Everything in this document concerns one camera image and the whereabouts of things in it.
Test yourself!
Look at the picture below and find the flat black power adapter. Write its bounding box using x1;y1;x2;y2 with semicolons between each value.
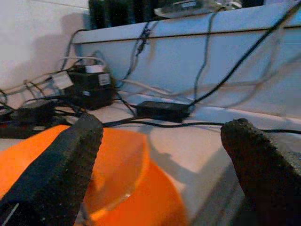
136;100;191;123

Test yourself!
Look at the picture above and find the orange plastic plate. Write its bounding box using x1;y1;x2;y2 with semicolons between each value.
81;161;189;226

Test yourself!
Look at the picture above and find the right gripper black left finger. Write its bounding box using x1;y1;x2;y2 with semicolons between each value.
0;114;104;226

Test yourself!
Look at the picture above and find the black power brick white label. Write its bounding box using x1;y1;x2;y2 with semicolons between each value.
68;70;116;110

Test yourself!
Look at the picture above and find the dark knotted cable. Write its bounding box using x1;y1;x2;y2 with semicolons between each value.
116;21;153;89

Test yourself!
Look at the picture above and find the black power strip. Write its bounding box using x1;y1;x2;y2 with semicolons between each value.
0;113;71;139

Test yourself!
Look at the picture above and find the white cable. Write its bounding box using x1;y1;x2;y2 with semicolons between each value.
117;79;174;95

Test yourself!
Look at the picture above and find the stainless steel sink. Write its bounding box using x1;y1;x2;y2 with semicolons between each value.
188;150;259;226

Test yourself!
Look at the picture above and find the black adapter cable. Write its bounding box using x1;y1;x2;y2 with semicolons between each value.
189;2;301;105

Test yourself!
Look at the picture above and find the orange plastic bowl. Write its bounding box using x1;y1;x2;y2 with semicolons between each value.
0;124;151;214

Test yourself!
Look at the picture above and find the white labelled plug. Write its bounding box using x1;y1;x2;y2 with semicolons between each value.
50;72;74;89

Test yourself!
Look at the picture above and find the long black cable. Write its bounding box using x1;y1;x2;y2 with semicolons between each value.
103;117;301;135

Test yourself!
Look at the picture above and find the grey flat tray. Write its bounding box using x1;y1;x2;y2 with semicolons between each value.
154;0;228;19

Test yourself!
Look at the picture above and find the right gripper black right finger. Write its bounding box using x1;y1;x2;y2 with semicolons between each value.
220;118;301;226

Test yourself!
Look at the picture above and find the small black power adapter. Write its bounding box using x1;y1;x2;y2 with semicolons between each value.
17;100;56;123

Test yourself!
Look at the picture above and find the white charger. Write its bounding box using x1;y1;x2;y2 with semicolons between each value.
84;65;104;73

